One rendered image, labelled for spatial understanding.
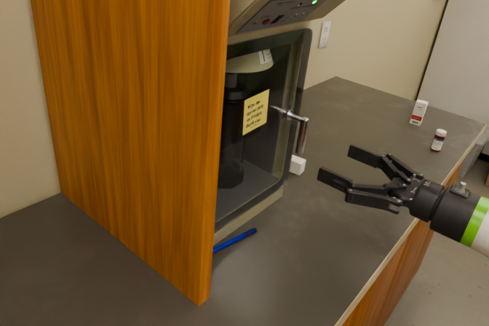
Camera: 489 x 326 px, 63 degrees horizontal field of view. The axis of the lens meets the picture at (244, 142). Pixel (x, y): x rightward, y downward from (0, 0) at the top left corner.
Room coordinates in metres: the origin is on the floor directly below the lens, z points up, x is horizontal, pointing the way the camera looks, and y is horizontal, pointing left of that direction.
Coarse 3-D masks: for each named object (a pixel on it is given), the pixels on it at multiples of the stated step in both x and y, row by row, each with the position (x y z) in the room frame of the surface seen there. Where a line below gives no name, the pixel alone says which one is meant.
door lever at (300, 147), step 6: (288, 114) 0.82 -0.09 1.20; (294, 114) 0.82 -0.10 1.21; (288, 120) 0.82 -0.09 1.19; (300, 120) 0.80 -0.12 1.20; (306, 120) 0.80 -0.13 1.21; (300, 126) 0.80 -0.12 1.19; (306, 126) 0.80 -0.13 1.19; (300, 132) 0.80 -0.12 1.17; (306, 132) 0.80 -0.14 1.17; (300, 138) 0.80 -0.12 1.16; (300, 144) 0.79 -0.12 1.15; (300, 150) 0.79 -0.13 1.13
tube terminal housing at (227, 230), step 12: (300, 24) 0.84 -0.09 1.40; (228, 36) 0.67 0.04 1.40; (240, 36) 0.69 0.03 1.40; (252, 36) 0.72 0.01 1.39; (276, 192) 0.85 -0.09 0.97; (264, 204) 0.81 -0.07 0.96; (240, 216) 0.74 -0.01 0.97; (252, 216) 0.77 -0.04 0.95; (228, 228) 0.70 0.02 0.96; (216, 240) 0.67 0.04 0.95
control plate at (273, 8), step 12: (276, 0) 0.60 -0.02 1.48; (288, 0) 0.64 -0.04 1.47; (300, 0) 0.67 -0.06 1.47; (312, 0) 0.71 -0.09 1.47; (324, 0) 0.74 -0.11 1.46; (264, 12) 0.62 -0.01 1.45; (276, 12) 0.65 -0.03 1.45; (288, 12) 0.69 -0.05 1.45; (300, 12) 0.73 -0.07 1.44; (276, 24) 0.71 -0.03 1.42
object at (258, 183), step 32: (288, 32) 0.79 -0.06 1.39; (256, 64) 0.72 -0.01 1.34; (288, 64) 0.80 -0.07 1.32; (224, 96) 0.65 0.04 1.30; (288, 96) 0.82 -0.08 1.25; (224, 128) 0.65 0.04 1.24; (256, 128) 0.73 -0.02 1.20; (288, 128) 0.83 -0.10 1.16; (224, 160) 0.66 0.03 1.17; (256, 160) 0.74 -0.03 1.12; (288, 160) 0.85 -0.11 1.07; (224, 192) 0.67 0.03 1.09; (256, 192) 0.76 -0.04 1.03; (224, 224) 0.67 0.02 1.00
